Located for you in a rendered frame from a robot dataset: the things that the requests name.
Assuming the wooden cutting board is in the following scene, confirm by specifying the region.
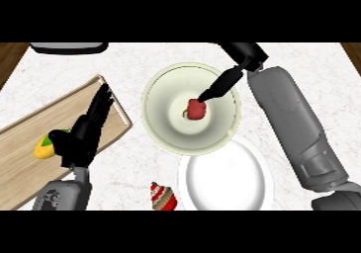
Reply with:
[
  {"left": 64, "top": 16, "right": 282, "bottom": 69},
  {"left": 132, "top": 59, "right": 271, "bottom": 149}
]
[{"left": 0, "top": 74, "right": 134, "bottom": 211}]

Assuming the yellow and green mango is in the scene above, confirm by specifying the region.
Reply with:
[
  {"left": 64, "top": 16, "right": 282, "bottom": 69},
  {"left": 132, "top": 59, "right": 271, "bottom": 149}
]
[{"left": 33, "top": 128, "right": 72, "bottom": 160}]

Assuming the red bell pepper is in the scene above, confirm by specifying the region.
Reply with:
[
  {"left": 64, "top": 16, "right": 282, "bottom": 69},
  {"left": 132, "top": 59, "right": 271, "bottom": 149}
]
[{"left": 181, "top": 98, "right": 208, "bottom": 122}]

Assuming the pale green bowl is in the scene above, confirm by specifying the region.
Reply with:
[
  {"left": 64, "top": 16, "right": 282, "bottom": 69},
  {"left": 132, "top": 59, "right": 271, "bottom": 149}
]
[{"left": 141, "top": 61, "right": 245, "bottom": 157}]

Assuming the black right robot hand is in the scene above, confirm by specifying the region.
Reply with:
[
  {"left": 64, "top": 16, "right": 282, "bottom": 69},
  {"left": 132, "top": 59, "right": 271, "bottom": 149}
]
[{"left": 196, "top": 42, "right": 271, "bottom": 104}]

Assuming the white plate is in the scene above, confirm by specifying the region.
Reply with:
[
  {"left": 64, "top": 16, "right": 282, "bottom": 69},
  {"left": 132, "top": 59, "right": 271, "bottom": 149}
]
[{"left": 178, "top": 135, "right": 277, "bottom": 211}]

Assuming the dark grey appliance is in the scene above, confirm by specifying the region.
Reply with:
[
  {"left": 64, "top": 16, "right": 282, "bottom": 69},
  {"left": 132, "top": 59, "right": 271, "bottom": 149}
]
[{"left": 29, "top": 42, "right": 110, "bottom": 55}]

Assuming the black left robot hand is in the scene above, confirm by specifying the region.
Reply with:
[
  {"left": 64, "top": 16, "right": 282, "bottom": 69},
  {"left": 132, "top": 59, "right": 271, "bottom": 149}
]
[{"left": 48, "top": 82, "right": 116, "bottom": 169}]

